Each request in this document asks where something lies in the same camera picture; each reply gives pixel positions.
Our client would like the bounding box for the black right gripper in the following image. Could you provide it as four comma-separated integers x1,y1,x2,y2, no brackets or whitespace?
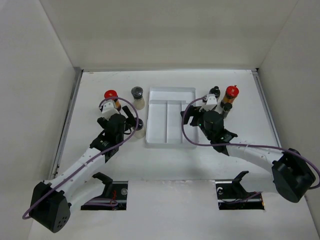
180,105,213,141

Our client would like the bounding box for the black knob pepper grinder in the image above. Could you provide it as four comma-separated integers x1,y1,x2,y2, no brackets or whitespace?
209,86,221,101

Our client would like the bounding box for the black knob salt grinder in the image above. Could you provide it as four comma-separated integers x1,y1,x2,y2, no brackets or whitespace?
134,118,146,139

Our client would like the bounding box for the red cap sauce jar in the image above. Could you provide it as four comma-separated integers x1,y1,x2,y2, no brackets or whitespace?
104,89,122,112

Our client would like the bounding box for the red cap sauce bottle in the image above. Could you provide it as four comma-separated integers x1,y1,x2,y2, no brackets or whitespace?
220,85,240,107

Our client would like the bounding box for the clear lid salt grinder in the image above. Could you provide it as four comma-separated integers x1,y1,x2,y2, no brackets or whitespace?
131,86,145,110

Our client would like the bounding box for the small black cap spice bottle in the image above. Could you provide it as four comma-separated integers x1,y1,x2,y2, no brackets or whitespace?
222,102,233,119

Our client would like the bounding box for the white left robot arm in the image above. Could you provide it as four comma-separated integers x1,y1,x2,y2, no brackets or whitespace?
27,106,138,233

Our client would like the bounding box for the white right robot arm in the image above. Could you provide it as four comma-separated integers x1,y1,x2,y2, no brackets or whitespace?
180,104,320,204

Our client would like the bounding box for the white divided organizer tray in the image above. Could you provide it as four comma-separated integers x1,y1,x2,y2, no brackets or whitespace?
145,86,196,149

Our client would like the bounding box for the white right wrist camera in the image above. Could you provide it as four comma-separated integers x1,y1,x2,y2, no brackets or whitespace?
201,94,218,112

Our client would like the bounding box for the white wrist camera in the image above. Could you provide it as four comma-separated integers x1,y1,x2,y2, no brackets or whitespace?
99,99,120,120
201,94,218,112

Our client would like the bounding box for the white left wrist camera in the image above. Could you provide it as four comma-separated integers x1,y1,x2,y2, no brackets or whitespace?
99,99,120,120

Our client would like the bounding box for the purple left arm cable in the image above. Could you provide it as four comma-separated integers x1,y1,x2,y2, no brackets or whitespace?
22,96,140,221

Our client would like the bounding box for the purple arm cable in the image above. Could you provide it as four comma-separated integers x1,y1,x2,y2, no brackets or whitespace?
181,97,320,189
22,96,140,221

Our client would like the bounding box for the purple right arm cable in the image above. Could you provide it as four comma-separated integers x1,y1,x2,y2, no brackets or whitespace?
181,97,320,189

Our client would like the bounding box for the left metal table rail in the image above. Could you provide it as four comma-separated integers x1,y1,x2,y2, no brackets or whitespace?
48,67,83,179

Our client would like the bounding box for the metal table rail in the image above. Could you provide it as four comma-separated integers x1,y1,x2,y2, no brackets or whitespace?
251,69,282,147
48,67,83,179

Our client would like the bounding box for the right metal table rail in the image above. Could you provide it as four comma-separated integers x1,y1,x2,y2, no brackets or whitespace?
251,69,282,147

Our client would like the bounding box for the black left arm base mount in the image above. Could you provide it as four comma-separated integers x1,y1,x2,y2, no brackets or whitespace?
92,172,121,203

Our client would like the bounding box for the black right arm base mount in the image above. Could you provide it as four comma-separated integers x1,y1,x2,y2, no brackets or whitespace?
215,171,261,204

